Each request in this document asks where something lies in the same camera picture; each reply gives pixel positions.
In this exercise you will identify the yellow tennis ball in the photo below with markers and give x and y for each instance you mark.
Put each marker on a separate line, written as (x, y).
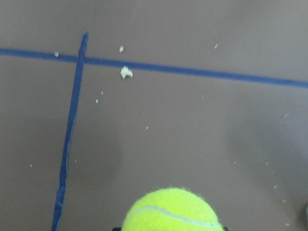
(171, 209)

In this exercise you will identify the white foam crumb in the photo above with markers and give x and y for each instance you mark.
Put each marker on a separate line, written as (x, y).
(126, 72)

